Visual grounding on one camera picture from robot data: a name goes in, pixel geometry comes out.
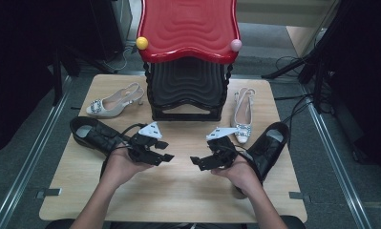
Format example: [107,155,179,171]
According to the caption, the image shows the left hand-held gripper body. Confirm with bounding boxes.
[128,121,163,166]

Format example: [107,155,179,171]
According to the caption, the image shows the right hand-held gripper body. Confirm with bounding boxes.
[205,127,243,170]

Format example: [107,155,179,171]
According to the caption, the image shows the white heeled slingback shoe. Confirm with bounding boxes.
[85,82,145,119]
[230,87,257,145]

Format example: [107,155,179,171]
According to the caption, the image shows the black leather shoe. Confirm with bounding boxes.
[69,115,132,156]
[235,121,290,195]

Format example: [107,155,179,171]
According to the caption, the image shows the red and black shoe rack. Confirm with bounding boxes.
[135,0,243,122]

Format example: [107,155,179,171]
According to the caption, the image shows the person's left hand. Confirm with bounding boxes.
[103,144,155,189]

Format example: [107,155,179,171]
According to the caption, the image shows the person's right hand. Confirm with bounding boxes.
[210,156,263,197]

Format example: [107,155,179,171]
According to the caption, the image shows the black tripod stand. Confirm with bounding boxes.
[49,44,116,108]
[261,0,354,114]

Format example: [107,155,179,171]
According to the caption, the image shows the dark cabinet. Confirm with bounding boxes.
[82,0,134,62]

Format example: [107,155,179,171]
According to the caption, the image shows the light wooden board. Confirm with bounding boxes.
[286,25,327,59]

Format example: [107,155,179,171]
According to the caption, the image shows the black floor cables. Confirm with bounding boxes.
[273,55,335,147]

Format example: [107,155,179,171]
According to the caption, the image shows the grey table bracket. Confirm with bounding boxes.
[35,188,62,200]
[288,191,311,203]

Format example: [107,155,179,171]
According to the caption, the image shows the white floor cable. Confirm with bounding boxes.
[103,47,138,73]

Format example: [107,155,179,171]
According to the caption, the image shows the metal floor rail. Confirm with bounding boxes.
[0,75,73,229]
[302,85,374,229]

